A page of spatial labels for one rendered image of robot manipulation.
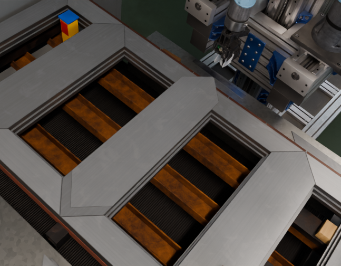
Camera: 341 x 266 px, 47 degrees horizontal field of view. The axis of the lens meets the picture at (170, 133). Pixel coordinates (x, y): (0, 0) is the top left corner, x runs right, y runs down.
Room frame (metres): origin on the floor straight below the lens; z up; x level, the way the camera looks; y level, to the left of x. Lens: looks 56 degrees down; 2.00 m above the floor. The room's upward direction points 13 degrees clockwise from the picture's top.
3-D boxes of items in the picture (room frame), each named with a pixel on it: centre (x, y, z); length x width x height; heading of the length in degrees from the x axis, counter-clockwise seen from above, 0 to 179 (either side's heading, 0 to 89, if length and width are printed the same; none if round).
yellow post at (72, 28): (1.21, 0.51, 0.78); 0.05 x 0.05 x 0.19; 61
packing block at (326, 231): (0.57, -0.59, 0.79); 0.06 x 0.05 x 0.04; 151
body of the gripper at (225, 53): (1.09, -0.13, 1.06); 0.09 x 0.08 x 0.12; 153
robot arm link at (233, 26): (1.09, -0.13, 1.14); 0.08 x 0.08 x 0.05
